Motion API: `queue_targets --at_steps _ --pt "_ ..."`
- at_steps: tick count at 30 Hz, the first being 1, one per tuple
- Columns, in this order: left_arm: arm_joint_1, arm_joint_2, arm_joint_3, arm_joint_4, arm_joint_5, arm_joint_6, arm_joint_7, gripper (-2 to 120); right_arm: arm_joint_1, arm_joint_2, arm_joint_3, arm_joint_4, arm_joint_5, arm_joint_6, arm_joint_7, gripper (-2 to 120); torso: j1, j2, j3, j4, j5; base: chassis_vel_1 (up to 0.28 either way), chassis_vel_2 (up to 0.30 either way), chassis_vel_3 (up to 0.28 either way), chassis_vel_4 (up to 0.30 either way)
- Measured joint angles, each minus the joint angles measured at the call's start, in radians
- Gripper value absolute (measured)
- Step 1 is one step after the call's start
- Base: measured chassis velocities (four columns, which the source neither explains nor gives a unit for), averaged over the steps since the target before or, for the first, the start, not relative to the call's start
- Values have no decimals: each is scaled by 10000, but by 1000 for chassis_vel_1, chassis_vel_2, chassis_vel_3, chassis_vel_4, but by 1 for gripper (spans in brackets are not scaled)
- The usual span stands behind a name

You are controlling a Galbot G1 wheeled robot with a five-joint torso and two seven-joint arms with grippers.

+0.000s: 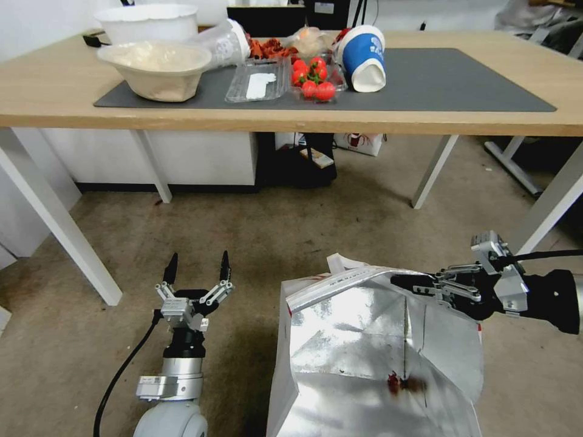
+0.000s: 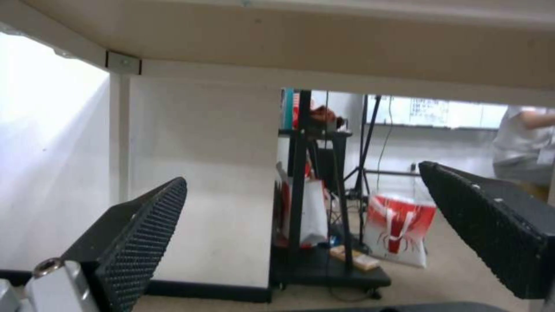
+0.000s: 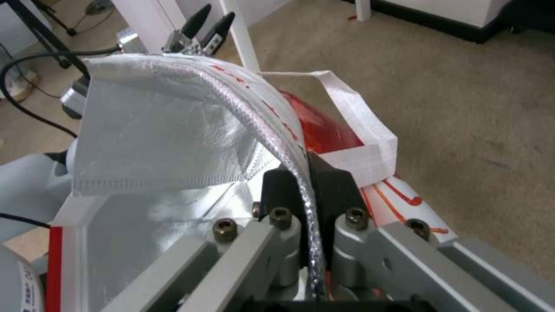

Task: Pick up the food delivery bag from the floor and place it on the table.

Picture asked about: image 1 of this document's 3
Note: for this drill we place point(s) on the wooden table with white legs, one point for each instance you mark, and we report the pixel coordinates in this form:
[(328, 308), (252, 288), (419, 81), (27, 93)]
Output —
[(273, 122)]

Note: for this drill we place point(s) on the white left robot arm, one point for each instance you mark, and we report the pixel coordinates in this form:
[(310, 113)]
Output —
[(175, 380)]

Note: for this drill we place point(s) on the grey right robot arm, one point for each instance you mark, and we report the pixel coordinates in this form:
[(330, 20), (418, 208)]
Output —
[(580, 296)]

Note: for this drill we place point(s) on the white bag with red print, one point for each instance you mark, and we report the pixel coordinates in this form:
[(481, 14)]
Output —
[(362, 143)]

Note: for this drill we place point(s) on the beige paper bowl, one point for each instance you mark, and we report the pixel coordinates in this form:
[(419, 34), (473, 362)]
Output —
[(157, 75)]

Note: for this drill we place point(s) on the dark grey desk mat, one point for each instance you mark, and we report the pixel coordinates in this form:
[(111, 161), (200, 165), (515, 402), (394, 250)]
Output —
[(446, 82)]

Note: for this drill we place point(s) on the black monitor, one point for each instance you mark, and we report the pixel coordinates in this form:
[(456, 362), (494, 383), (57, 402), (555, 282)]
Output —
[(266, 20)]

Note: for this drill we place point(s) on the clear bag with bread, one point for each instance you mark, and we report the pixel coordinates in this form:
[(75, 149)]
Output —
[(309, 40)]

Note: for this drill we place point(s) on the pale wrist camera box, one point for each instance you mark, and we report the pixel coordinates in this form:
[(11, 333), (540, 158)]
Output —
[(175, 312), (512, 287)]

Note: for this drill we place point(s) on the white paper scrap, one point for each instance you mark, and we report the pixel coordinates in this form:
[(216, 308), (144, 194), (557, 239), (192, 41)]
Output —
[(258, 85)]

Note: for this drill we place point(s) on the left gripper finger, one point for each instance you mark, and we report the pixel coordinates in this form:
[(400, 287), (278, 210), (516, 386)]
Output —
[(224, 271), (171, 273)]

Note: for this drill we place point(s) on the black box under table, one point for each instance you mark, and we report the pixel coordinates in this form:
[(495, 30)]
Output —
[(291, 175)]

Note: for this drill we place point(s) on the clear plastic cup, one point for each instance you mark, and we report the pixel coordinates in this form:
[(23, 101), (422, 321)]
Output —
[(221, 43)]

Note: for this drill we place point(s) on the clear plastic tray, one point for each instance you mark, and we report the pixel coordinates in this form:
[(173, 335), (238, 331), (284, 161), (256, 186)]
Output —
[(241, 86)]

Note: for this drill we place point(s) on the silver insulated food delivery bag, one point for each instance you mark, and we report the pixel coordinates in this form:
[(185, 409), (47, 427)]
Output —
[(355, 346)]

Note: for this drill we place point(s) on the small black device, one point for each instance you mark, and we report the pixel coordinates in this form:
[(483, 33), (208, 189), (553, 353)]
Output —
[(93, 41)]

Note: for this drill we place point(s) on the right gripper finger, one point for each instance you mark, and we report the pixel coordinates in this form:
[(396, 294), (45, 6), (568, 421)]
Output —
[(414, 277), (448, 288)]

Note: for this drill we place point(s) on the red strawberry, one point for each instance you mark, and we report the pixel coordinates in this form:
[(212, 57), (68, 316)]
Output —
[(321, 73), (309, 89), (299, 78), (299, 65), (326, 92), (318, 62)]

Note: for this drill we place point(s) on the white desk frame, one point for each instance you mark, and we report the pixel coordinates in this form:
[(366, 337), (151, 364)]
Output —
[(517, 166)]

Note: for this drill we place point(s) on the red orange food scraps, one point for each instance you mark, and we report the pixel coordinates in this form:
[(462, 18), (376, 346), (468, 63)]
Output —
[(268, 47)]

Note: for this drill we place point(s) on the small printed box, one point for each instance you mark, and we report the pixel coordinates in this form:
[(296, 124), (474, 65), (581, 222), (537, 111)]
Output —
[(316, 157)]

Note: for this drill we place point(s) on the blue and white paper cup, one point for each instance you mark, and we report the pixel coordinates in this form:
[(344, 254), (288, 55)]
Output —
[(362, 52)]

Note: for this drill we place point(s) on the large white plastic tub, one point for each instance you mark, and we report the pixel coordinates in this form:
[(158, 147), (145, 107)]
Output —
[(145, 25)]

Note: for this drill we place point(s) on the white cabinet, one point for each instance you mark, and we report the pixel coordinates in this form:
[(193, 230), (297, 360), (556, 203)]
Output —
[(200, 157)]

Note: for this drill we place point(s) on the clear plastic strawberry box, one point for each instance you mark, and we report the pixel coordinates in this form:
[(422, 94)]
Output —
[(339, 84)]

